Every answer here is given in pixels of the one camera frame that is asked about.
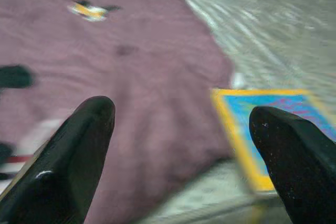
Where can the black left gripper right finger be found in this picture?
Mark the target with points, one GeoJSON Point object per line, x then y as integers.
{"type": "Point", "coordinates": [296, 169]}

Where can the purple cartoon print blanket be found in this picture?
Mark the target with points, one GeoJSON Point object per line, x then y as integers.
{"type": "Point", "coordinates": [131, 51]}

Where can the colourful yellow-edged book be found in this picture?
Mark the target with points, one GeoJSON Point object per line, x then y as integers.
{"type": "Point", "coordinates": [236, 119]}

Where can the white quilted mattress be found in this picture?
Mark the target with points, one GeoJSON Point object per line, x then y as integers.
{"type": "Point", "coordinates": [262, 24]}

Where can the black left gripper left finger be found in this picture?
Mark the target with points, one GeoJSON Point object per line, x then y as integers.
{"type": "Point", "coordinates": [65, 169]}

